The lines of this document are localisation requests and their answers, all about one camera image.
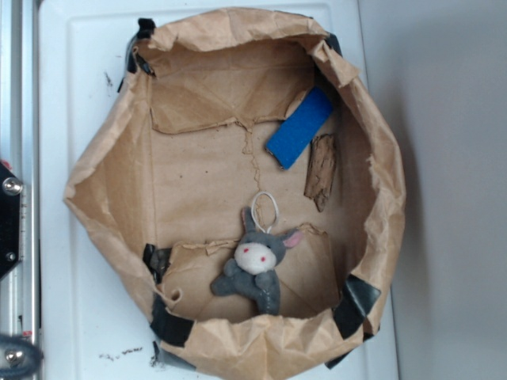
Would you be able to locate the gray plush donkey toy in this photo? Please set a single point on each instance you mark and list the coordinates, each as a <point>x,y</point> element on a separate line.
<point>251,272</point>

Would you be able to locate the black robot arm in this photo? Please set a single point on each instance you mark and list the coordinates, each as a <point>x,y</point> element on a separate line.
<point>10,220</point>

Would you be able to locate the brown paper bag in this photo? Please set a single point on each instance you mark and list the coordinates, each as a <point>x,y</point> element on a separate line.
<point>161,186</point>

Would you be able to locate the blue rectangular block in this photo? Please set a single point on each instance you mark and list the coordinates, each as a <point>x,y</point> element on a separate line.
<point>297,131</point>

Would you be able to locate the brown wood bark piece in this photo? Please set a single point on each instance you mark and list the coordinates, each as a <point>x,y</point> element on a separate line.
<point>321,169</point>

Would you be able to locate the white plastic tray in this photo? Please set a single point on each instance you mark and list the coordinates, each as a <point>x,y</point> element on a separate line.
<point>91,328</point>

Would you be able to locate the aluminium frame rail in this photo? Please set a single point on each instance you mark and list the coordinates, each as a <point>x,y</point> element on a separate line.
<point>21,357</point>

